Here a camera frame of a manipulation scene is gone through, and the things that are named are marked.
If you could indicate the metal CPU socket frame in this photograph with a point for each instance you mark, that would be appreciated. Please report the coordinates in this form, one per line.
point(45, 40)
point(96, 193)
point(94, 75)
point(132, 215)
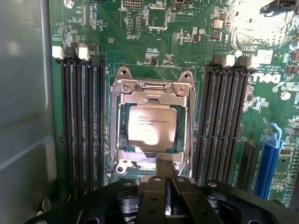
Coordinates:
point(122, 74)

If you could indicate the short black expansion slot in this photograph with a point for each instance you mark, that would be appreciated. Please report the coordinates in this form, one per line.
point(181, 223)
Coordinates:
point(248, 163)

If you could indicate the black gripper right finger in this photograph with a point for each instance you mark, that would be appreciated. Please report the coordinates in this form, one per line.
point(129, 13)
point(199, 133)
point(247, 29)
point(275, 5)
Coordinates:
point(187, 203)

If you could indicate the black debug pin header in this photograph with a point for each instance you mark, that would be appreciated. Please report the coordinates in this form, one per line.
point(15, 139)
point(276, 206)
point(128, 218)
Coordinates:
point(132, 3)

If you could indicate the green Dell motherboard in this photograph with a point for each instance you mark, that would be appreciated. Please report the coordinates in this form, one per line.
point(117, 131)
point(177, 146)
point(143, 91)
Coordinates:
point(140, 53)

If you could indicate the white sticker label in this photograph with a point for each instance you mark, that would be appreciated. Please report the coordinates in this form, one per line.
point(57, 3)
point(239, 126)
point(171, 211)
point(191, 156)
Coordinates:
point(265, 58)

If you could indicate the long blue expansion slot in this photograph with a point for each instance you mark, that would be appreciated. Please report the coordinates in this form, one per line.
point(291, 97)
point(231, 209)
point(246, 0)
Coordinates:
point(268, 163)

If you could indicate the silver motherboard screw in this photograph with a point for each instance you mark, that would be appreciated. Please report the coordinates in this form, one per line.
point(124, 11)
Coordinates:
point(285, 95)

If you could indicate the grey metal PC case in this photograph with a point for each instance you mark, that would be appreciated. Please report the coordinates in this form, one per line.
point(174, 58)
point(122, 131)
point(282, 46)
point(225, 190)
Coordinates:
point(23, 93)

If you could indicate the grey square inductor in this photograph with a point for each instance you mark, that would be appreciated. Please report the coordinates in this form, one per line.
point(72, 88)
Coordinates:
point(217, 24)

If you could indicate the RAM slot with black latch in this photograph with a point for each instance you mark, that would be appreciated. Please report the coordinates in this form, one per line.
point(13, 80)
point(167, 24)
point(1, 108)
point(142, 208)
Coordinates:
point(76, 130)
point(227, 126)
point(98, 130)
point(206, 126)

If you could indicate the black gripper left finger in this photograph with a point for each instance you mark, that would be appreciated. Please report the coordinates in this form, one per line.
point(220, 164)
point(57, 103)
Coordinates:
point(154, 200)

